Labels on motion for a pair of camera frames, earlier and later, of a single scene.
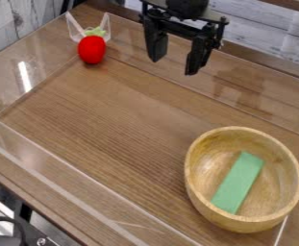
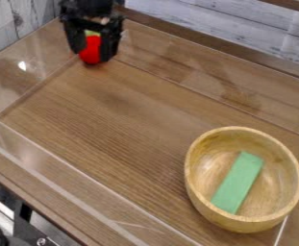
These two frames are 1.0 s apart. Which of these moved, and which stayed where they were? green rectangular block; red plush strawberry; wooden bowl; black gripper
Moved: black gripper
Stayed: green rectangular block; red plush strawberry; wooden bowl
